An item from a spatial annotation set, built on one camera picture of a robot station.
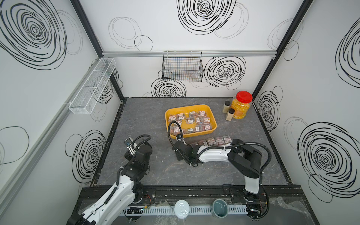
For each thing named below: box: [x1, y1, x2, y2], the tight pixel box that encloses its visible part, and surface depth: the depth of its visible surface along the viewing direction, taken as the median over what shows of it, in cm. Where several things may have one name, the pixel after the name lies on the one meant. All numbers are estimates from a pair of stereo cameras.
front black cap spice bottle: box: [225, 108, 235, 122], surface depth 103 cm
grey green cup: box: [211, 198, 229, 219], surface depth 70 cm
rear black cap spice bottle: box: [222, 100, 231, 114], surface depth 107 cm
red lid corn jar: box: [231, 90, 254, 120], surface depth 101 cm
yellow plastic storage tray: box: [165, 104, 218, 140], surface depth 105 cm
